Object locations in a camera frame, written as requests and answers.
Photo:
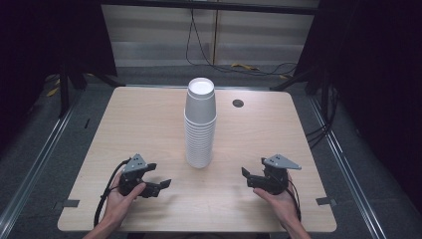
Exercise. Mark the black metal stand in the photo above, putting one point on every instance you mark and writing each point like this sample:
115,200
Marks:
298,78
63,96

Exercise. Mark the person's left hand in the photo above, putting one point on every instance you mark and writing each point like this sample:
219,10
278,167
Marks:
117,205

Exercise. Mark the grey tape piece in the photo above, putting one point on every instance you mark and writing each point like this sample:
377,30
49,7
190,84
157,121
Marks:
71,203
325,201

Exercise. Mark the small yellow floor tape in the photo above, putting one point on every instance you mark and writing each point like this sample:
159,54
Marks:
283,76

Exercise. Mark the metal floor rail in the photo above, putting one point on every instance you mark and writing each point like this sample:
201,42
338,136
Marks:
345,166
40,156

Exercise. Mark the long yellow floor tape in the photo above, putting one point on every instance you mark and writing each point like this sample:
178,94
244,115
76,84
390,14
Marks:
245,66

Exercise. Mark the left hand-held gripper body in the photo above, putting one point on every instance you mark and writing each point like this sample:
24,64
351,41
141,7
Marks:
132,166

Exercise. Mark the dark curtain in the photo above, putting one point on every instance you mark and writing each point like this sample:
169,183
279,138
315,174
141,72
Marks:
40,49
378,66

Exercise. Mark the round grey table grommet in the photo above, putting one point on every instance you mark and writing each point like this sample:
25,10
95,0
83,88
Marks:
238,103

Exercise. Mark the yellow floor tape scrap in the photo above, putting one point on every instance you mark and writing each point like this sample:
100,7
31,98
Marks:
52,92

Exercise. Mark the person's right hand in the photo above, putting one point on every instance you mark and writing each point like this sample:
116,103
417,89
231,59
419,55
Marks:
285,205

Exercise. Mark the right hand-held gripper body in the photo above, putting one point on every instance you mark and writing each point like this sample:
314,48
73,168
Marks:
275,176

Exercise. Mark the black horizontal bar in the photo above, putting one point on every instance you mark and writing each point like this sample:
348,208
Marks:
212,6

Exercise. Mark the stack of white paper cups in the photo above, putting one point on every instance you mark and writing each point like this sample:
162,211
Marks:
200,132

